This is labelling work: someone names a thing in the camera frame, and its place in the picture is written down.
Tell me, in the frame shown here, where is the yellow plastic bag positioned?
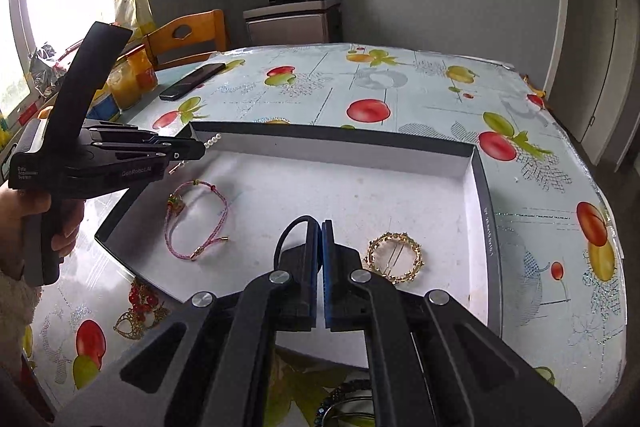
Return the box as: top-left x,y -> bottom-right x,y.
112,0 -> 156,36

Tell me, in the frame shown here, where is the red bead gold ornament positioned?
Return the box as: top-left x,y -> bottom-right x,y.
113,279 -> 169,341

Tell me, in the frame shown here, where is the gold round hair clip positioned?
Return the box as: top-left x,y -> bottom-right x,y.
363,231 -> 425,286

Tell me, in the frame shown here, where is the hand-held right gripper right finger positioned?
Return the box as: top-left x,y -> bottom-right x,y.
322,219 -> 584,427

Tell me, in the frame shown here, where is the pink cord bracelet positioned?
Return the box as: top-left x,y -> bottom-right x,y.
163,179 -> 232,261

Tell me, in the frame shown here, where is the person's left hand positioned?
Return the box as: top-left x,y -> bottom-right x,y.
0,184 -> 87,267

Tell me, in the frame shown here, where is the blue and yellow box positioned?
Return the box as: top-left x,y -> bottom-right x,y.
89,88 -> 127,124

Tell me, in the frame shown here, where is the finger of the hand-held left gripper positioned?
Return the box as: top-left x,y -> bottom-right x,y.
82,118 -> 195,148
97,141 -> 207,170

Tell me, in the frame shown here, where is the wooden chair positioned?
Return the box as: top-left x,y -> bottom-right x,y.
141,9 -> 229,70

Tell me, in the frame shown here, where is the white door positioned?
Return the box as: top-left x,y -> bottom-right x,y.
544,0 -> 640,168

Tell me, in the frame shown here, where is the white shallow box tray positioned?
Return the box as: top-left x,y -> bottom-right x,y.
94,121 -> 503,371

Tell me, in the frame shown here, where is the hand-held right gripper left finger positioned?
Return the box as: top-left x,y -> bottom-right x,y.
54,219 -> 319,427

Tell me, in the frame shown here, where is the black beaded bracelet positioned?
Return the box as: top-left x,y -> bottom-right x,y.
314,379 -> 374,427

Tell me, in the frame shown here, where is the black smartphone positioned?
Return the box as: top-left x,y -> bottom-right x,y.
158,62 -> 227,102

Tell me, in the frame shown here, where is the person's left forearm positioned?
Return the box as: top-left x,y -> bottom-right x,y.
0,259 -> 42,370

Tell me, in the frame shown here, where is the fruit print tablecloth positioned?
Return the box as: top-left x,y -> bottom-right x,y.
22,42 -> 629,427

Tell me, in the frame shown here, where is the orange fruit jar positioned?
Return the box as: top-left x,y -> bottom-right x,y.
125,46 -> 159,94
106,66 -> 142,111

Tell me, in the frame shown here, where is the crumpled foil bag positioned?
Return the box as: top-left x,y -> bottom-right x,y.
29,43 -> 67,78

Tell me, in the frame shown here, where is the black cord loop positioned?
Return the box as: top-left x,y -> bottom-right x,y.
273,215 -> 319,269

